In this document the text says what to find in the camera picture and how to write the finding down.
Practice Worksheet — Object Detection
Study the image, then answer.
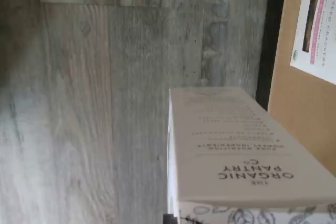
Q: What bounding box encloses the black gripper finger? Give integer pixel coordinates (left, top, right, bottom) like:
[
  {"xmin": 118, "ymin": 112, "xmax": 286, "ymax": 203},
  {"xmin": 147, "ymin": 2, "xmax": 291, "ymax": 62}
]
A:
[{"xmin": 162, "ymin": 213, "xmax": 180, "ymax": 224}]

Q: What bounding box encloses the white box green strip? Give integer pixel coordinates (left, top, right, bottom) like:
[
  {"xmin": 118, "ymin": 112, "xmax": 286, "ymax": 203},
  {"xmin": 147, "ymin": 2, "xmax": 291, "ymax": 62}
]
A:
[{"xmin": 167, "ymin": 87, "xmax": 336, "ymax": 224}]

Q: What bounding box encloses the white box pink strip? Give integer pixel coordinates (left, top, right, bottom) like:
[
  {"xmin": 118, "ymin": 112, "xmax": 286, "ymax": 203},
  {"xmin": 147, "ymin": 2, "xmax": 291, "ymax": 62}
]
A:
[{"xmin": 289, "ymin": 0, "xmax": 336, "ymax": 86}]

